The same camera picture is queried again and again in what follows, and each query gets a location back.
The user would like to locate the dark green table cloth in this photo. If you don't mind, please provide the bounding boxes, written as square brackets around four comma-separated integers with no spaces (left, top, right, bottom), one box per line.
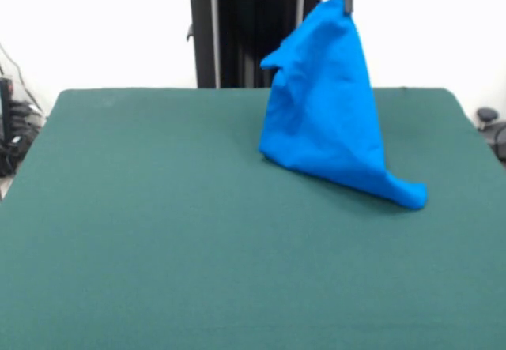
[0,87,506,350]

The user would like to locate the black box with red mark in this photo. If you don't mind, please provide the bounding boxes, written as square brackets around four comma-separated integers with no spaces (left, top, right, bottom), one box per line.
[0,76,16,145]

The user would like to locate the black cable clutter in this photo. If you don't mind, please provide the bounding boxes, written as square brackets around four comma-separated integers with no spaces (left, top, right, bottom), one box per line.
[0,100,45,178]

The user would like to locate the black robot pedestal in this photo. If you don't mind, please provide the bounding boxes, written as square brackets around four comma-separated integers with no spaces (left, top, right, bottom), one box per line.
[173,0,344,89]

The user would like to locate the grey office chair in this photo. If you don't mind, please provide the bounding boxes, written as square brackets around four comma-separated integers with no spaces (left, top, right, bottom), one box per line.
[476,107,506,164]

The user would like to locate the blue shirt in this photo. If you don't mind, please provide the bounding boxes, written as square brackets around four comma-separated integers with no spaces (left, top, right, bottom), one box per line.
[259,0,429,211]

